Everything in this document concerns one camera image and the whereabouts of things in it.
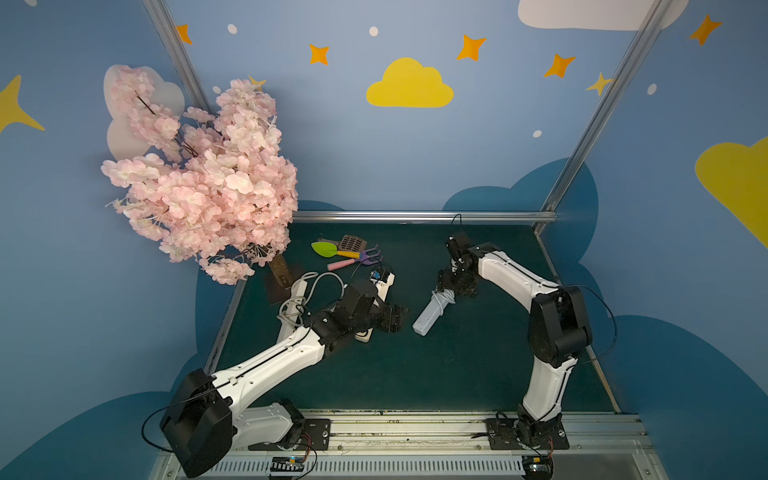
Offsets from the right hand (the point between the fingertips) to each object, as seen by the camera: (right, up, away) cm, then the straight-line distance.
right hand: (452, 287), depth 95 cm
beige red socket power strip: (-28, -15, -5) cm, 32 cm away
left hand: (-17, -3, -17) cm, 24 cm away
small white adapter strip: (-7, -8, -2) cm, 11 cm away
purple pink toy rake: (-30, +9, +16) cm, 35 cm away
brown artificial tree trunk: (-56, +5, 0) cm, 56 cm away
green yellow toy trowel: (-44, +12, +20) cm, 50 cm away
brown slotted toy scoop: (-36, +15, +20) cm, 44 cm away
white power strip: (-51, -7, -2) cm, 51 cm away
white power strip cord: (-48, +3, +6) cm, 49 cm away
